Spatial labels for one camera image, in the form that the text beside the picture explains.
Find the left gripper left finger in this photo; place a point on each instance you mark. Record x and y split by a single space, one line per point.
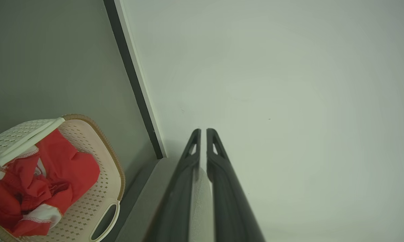
175 208

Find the red and white cloth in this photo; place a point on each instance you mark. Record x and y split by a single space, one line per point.
64 168

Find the beige perforated laundry basket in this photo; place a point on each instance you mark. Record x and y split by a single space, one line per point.
87 141

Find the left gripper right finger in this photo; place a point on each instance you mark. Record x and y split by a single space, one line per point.
232 211

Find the dark wall baseboard strip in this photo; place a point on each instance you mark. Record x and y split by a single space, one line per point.
131 77

